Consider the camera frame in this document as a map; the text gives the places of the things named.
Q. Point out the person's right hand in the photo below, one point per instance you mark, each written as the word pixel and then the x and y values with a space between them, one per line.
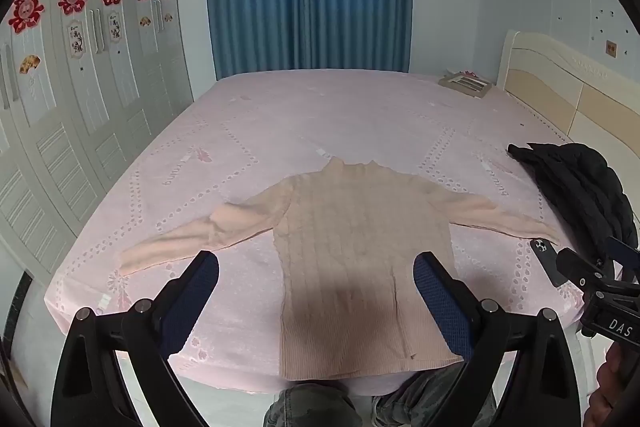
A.
pixel 603 402

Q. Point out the person's grey trousers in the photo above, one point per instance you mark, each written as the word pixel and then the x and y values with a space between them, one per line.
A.
pixel 327 403

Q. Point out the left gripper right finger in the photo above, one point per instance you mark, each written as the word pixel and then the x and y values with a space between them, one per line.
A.
pixel 542 387

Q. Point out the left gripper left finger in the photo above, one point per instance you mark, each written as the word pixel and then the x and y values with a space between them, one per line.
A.
pixel 89 388

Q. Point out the cream wooden headboard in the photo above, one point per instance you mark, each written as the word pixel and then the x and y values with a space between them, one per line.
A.
pixel 582 98

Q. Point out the black puffer jacket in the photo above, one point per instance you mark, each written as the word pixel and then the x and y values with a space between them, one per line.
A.
pixel 585 190

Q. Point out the white wardrobe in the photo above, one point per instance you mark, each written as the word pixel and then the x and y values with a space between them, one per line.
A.
pixel 86 85

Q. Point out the pink knit sweater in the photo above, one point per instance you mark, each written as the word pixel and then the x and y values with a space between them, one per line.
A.
pixel 346 237

